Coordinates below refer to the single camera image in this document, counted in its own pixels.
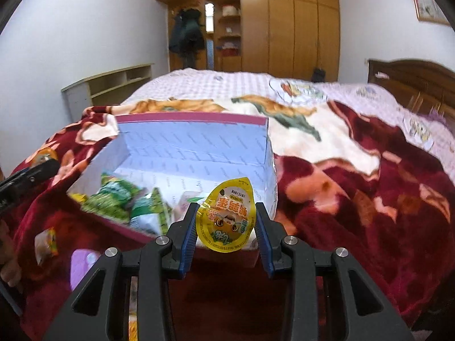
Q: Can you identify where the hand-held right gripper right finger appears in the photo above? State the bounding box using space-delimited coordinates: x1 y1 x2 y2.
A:
255 202 415 341

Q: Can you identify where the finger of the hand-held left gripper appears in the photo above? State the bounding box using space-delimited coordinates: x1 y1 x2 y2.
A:
0 158 61 214

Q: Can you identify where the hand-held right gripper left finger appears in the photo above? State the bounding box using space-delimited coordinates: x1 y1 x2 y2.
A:
43 202 200 341

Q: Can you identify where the yellow jelly cup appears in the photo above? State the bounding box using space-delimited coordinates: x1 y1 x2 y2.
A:
196 176 257 253

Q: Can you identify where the green pea snack packet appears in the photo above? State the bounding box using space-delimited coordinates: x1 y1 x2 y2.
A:
81 173 143 221

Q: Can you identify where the pink cardboard box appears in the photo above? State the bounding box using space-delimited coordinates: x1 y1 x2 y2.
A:
67 112 278 269

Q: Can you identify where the person's left hand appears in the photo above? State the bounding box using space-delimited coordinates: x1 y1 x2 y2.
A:
0 256 22 288

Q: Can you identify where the pink snack packet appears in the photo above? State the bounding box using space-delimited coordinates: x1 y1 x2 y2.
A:
173 192 204 221

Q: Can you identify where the dark green snack packet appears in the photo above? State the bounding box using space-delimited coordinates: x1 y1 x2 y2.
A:
129 188 172 236

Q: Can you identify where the clear snack packet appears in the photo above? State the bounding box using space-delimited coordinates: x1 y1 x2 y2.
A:
34 228 59 267

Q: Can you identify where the orange noodle packet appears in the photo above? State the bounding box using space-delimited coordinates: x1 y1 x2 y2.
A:
126 277 140 341

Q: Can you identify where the red floral blanket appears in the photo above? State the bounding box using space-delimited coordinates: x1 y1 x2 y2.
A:
0 94 455 341

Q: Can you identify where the purple jelly cup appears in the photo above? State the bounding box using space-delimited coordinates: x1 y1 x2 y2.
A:
70 249 104 292

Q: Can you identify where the low cream bookshelf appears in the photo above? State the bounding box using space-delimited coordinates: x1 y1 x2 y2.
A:
61 63 156 123

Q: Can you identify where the pink checkered bedsheet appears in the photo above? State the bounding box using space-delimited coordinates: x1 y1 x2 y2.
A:
121 69 455 157

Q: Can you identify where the dark hanging coat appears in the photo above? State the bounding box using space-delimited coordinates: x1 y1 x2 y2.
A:
168 8 206 68

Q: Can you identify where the wooden wardrobe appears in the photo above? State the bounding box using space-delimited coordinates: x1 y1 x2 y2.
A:
154 0 340 82

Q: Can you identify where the dark wooden headboard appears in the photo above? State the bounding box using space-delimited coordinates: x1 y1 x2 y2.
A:
367 59 455 129

